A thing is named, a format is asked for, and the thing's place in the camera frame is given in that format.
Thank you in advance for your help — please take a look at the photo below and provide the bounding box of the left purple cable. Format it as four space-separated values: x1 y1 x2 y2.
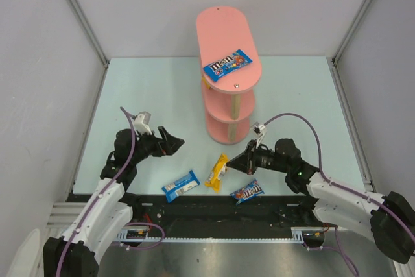
54 106 165 277

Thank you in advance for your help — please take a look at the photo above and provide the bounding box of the blue M&M bag on table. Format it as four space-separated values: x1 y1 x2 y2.
230 179 265 205

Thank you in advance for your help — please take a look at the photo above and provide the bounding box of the pink tiered shelf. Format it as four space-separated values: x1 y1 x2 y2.
196 6 262 145

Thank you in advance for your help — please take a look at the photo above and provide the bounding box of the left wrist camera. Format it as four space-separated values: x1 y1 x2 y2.
133 111 152 134

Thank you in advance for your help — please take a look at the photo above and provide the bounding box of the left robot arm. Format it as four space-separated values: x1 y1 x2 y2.
43 126 185 276

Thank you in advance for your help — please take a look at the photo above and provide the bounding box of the blue M&M bag on shelf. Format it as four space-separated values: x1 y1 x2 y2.
203 49 252 82

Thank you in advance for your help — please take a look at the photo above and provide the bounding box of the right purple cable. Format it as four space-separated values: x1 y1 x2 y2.
264 113 415 276

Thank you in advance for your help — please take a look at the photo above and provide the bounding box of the blue white candy bar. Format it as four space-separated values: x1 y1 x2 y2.
162 170 200 203

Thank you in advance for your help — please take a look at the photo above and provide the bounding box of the purple cable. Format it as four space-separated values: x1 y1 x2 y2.
264 113 415 276
54 106 165 277

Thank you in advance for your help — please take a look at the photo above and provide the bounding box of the yellow M&M bag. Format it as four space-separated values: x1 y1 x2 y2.
202 77 211 90

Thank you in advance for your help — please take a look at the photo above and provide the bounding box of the yellow candy bag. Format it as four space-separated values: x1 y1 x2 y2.
204 153 229 193

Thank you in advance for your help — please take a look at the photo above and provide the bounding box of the slotted cable duct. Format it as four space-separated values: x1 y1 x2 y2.
112 227 328 245

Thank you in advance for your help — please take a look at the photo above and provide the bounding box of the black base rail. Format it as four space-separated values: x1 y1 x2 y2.
121 193 332 237

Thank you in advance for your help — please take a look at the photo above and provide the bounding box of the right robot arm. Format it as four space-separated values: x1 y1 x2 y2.
226 139 414 264

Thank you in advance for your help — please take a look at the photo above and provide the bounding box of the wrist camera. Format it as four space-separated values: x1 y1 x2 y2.
252 122 267 149
133 111 152 134

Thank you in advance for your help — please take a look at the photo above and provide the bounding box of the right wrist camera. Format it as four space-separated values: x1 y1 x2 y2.
252 122 267 149

